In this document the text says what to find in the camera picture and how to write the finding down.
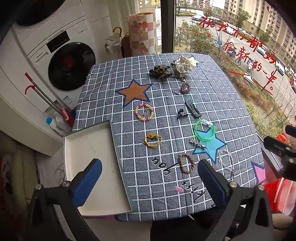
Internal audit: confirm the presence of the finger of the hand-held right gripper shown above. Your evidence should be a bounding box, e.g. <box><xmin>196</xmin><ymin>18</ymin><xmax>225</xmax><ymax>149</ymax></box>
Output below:
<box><xmin>285</xmin><ymin>125</ymin><xmax>296</xmax><ymax>138</ymax></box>
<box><xmin>264</xmin><ymin>136</ymin><xmax>296</xmax><ymax>180</ymax></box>

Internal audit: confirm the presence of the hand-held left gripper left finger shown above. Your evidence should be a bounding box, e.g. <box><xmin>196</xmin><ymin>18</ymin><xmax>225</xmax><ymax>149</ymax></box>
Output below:
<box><xmin>26</xmin><ymin>158</ymin><xmax>103</xmax><ymax>241</ymax></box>

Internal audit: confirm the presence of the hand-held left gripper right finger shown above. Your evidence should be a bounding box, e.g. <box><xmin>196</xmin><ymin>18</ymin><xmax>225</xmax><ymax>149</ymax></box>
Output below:
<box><xmin>197</xmin><ymin>159</ymin><xmax>274</xmax><ymax>241</ymax></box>

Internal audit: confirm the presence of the clear crystal bead bracelet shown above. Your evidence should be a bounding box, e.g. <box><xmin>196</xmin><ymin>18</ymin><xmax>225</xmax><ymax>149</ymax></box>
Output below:
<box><xmin>217</xmin><ymin>148</ymin><xmax>236</xmax><ymax>180</ymax></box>

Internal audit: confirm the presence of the white shallow box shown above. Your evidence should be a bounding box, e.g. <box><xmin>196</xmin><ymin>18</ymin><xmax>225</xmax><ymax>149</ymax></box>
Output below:
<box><xmin>63</xmin><ymin>120</ymin><xmax>133</xmax><ymax>217</ymax></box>

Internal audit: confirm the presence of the brown braided bracelet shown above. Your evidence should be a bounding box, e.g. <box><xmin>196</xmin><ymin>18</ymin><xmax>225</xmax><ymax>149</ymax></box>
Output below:
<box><xmin>179</xmin><ymin>153</ymin><xmax>195</xmax><ymax>174</ymax></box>

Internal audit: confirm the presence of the silver star hair clip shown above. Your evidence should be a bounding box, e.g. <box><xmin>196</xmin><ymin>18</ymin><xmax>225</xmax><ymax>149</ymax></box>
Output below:
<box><xmin>189</xmin><ymin>138</ymin><xmax>207</xmax><ymax>150</ymax></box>

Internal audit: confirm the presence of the green translucent bangle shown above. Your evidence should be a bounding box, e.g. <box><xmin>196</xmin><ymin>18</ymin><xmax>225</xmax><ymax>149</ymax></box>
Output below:
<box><xmin>194</xmin><ymin>119</ymin><xmax>216</xmax><ymax>142</ymax></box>

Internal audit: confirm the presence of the yellow flower cord bracelet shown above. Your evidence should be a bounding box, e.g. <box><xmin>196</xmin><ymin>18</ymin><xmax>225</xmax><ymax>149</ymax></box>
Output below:
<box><xmin>143</xmin><ymin>133</ymin><xmax>162</xmax><ymax>149</ymax></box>

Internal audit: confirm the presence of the black hair clip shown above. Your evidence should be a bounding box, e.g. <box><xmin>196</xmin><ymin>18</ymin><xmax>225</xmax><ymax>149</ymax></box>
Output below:
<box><xmin>185</xmin><ymin>100</ymin><xmax>202</xmax><ymax>117</ymax></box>

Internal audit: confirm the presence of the red plastic bucket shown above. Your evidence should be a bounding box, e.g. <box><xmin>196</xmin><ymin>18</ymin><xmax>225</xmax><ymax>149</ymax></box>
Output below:
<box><xmin>264</xmin><ymin>178</ymin><xmax>296</xmax><ymax>216</ymax></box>

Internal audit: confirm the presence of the blue capped plastic bottle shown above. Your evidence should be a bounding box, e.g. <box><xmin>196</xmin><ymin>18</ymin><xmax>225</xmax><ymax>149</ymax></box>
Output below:
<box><xmin>46</xmin><ymin>117</ymin><xmax>66</xmax><ymax>136</ymax></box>

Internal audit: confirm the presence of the white low cabinet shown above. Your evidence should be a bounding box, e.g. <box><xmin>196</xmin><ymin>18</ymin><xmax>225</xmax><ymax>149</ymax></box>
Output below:
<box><xmin>0</xmin><ymin>30</ymin><xmax>77</xmax><ymax>158</ymax></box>

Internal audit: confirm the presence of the grey checkered star tablecloth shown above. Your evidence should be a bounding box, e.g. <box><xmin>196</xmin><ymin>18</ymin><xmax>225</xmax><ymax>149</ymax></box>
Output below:
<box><xmin>72</xmin><ymin>53</ymin><xmax>266</xmax><ymax>222</ymax></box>

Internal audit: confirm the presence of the dark green hair clip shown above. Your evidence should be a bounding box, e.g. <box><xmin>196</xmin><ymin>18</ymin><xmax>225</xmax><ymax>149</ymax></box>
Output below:
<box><xmin>172</xmin><ymin>70</ymin><xmax>186</xmax><ymax>82</ymax></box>

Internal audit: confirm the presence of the white front-load washing machine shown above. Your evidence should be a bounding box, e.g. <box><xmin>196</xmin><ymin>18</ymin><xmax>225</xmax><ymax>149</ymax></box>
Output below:
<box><xmin>10</xmin><ymin>14</ymin><xmax>99</xmax><ymax>110</ymax></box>

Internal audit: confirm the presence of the cream dotted scrunchie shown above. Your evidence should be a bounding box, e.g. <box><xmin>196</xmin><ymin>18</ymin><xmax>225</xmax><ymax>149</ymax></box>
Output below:
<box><xmin>171</xmin><ymin>56</ymin><xmax>196</xmax><ymax>73</ymax></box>

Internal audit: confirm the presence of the leopard print scrunchie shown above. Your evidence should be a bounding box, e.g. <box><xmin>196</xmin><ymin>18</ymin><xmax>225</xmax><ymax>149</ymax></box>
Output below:
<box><xmin>149</xmin><ymin>65</ymin><xmax>171</xmax><ymax>80</ymax></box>

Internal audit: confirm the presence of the dark brown bag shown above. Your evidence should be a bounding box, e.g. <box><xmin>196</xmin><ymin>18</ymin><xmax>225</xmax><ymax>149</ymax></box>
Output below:
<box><xmin>121</xmin><ymin>35</ymin><xmax>132</xmax><ymax>58</ymax></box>

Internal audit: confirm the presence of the white dryer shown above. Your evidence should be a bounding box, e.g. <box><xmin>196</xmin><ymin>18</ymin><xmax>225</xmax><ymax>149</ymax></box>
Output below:
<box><xmin>14</xmin><ymin>0</ymin><xmax>93</xmax><ymax>27</ymax></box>

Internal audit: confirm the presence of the pink yellow bead bracelet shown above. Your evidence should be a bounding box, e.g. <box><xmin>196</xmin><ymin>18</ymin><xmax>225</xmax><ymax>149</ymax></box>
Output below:
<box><xmin>135</xmin><ymin>103</ymin><xmax>154</xmax><ymax>121</ymax></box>

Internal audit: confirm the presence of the red handled steel mop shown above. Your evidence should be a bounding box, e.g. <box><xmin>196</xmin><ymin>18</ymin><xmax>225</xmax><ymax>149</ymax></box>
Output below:
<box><xmin>25</xmin><ymin>72</ymin><xmax>74</xmax><ymax>127</ymax></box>

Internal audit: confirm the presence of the white bag with handles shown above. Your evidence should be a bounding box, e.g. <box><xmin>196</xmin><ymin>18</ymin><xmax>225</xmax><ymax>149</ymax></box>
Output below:
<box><xmin>105</xmin><ymin>27</ymin><xmax>123</xmax><ymax>55</ymax></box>

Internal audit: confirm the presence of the black window frame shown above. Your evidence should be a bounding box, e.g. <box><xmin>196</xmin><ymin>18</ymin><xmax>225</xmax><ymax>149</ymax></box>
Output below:
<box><xmin>161</xmin><ymin>0</ymin><xmax>176</xmax><ymax>54</ymax></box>

